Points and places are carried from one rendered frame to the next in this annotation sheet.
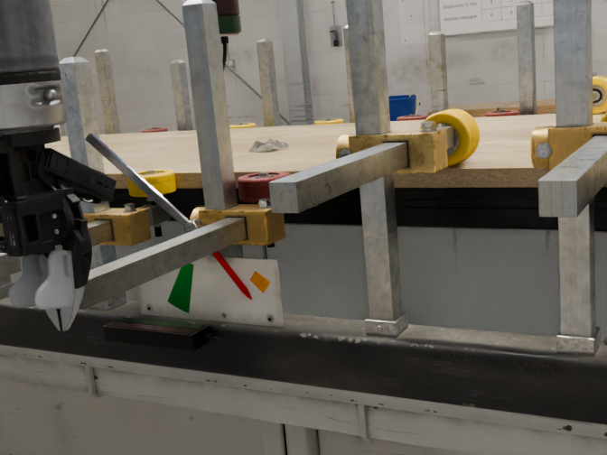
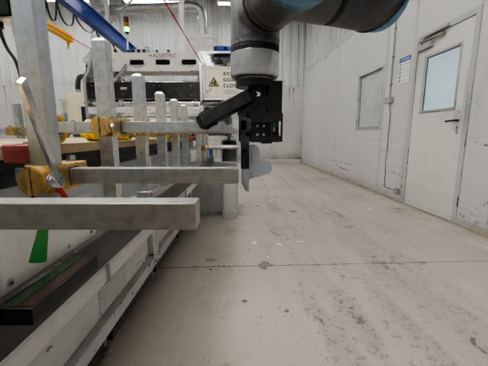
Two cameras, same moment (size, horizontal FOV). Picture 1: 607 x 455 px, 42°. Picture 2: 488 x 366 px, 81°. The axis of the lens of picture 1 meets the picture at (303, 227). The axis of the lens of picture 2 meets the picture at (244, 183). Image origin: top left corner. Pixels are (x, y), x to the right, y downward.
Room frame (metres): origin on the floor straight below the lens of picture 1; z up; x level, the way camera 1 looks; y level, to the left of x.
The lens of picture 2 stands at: (1.09, 0.75, 0.93)
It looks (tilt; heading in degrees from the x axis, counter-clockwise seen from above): 10 degrees down; 241
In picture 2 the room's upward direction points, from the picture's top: straight up
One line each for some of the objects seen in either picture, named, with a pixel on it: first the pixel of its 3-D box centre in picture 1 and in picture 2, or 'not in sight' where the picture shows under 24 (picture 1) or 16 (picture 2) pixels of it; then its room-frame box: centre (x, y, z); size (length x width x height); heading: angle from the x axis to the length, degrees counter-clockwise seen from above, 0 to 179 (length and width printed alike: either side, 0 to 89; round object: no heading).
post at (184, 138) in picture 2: not in sight; (185, 144); (0.54, -0.97, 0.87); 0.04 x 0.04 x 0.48; 61
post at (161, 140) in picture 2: not in sight; (162, 147); (0.78, -0.54, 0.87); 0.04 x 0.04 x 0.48; 61
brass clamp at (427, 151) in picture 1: (390, 152); (111, 127); (1.02, -0.12, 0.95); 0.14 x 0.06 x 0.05; 61
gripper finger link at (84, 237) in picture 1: (68, 246); not in sight; (0.80, 0.24, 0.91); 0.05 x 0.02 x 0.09; 61
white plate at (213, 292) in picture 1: (204, 289); (57, 232); (1.14, 0.16, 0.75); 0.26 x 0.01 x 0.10; 61
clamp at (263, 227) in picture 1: (237, 223); (54, 176); (1.14, 0.10, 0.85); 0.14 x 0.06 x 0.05; 61
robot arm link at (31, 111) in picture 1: (20, 108); (254, 69); (0.79, 0.27, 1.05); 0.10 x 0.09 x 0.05; 61
